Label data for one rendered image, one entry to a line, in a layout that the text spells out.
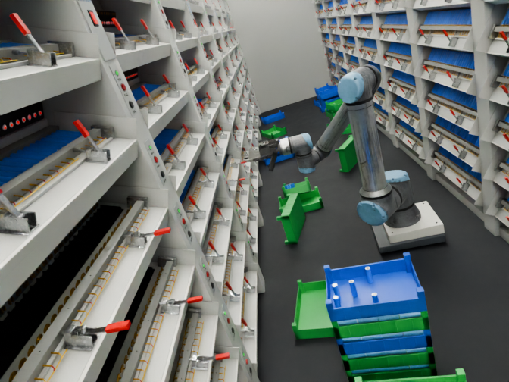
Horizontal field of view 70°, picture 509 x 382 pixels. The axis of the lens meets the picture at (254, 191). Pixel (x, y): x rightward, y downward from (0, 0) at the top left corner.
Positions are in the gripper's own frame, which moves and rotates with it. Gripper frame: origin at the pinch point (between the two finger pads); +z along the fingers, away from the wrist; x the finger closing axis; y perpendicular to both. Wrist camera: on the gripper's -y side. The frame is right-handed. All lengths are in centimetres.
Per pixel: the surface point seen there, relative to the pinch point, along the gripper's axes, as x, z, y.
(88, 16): 103, 12, 76
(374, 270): 82, -44, -24
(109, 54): 101, 12, 68
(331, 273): 80, -28, -23
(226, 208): 37.2, 11.4, -7.9
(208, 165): 37.0, 12.8, 14.6
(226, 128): -33.0, 10.3, 12.1
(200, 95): -33, 20, 35
